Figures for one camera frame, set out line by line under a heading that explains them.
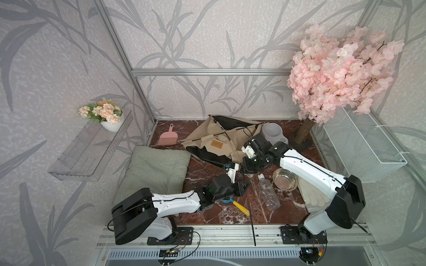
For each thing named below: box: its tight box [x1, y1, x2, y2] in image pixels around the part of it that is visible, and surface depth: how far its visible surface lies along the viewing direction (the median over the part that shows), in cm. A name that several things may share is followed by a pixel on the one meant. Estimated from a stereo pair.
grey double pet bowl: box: [261, 121, 289, 146], surface depth 113 cm
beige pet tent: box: [180, 114, 264, 165], surface depth 93 cm
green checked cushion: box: [112, 145, 192, 209], surface depth 94 cm
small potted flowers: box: [78, 98, 125, 133], surface depth 64 cm
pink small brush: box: [157, 123, 179, 146], surface depth 111 cm
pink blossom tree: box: [287, 24, 405, 124], surface depth 68 cm
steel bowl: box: [272, 167, 298, 192], surface depth 91 cm
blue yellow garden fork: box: [220, 196, 251, 217], surface depth 84 cm
